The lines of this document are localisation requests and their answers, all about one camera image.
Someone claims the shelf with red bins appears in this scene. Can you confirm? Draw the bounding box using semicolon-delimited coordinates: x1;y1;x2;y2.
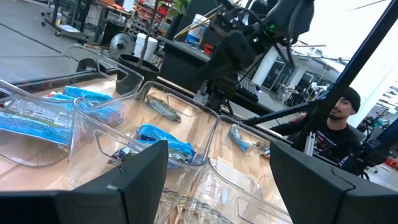
129;0;170;38

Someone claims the grey green granola bar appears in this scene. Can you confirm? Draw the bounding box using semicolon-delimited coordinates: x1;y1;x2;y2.
146;95;183;123

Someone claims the clear plastic bin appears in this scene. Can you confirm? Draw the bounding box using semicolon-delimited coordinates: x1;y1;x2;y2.
67;81;220;224
0;45;146;167
183;115;295;224

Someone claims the backlit black keyboard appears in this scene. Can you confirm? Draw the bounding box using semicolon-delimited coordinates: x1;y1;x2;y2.
238;77;259;103

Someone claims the white bucket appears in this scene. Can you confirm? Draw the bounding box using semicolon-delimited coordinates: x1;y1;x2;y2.
133;32;159;62

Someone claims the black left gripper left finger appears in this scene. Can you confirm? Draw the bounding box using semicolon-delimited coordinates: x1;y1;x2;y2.
0;139;169;224

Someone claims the blue white container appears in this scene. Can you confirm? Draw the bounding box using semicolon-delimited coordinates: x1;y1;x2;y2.
185;14;209;46

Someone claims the wheeled metal cart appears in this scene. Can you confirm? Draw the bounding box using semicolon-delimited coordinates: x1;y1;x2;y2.
40;0;91;44

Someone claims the black desk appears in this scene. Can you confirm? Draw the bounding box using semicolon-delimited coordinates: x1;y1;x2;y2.
157;35;215;91

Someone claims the person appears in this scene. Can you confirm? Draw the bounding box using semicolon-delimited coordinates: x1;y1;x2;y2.
269;86;364;170

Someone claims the green plant in black pot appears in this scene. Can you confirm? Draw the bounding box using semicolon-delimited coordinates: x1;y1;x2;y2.
115;0;191;96

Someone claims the silver green granola bar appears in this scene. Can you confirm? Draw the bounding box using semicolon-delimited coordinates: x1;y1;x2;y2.
228;123;272;159

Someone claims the black stand beam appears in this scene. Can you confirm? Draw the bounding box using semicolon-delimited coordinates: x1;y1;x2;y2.
244;99;327;127

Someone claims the silver round fan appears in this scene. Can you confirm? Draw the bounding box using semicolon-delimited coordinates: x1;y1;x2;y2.
108;32;135;60

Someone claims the black diagonal pole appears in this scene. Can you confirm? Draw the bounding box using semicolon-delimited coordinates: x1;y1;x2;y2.
290;0;398;153

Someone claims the white column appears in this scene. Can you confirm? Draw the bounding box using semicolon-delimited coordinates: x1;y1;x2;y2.
251;46;280;88

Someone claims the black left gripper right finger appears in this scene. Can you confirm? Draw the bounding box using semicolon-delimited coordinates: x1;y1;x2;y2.
269;140;398;224

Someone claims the silver blue granola bar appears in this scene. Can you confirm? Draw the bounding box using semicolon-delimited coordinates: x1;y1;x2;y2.
6;98;74;125

